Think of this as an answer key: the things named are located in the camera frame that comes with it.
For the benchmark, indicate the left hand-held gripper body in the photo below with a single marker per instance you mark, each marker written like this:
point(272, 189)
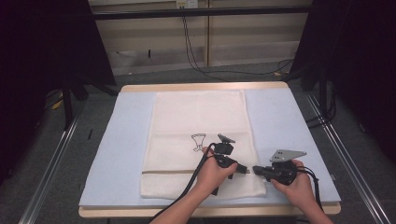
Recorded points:
point(222, 152)

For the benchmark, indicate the small black floor object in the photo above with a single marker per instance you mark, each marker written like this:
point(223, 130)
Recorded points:
point(90, 134)

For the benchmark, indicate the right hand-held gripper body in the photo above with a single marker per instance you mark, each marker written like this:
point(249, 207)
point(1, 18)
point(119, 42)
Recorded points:
point(283, 172)

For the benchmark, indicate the black horizontal bar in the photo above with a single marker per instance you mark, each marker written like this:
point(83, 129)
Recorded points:
point(202, 12)

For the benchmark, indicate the black stand leg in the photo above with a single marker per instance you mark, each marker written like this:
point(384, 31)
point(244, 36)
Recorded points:
point(67, 105)

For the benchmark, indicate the person's right hand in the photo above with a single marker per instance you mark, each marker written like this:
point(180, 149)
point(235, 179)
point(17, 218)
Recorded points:
point(299, 193)

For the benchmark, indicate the black stand post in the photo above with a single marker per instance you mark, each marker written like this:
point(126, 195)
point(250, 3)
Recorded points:
point(322, 93)

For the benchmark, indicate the white power outlet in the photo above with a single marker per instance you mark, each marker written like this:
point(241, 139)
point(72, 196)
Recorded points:
point(187, 3)

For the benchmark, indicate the white towel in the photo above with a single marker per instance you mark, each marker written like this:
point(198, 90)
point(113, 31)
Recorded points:
point(186, 115)

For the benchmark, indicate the metal floor rail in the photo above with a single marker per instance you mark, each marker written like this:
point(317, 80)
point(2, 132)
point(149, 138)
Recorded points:
point(46, 177)
point(358, 174)

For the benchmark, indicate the wooden table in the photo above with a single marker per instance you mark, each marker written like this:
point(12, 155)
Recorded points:
point(202, 86)

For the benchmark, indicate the yellow floor object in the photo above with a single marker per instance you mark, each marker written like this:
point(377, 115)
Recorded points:
point(57, 104)

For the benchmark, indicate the black curtain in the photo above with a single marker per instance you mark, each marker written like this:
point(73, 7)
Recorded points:
point(37, 46)
point(358, 46)

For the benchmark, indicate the light blue table mat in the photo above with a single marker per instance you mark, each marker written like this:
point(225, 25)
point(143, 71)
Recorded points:
point(124, 140)

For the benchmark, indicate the person's left hand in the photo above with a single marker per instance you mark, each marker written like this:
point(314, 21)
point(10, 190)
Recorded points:
point(211, 177)

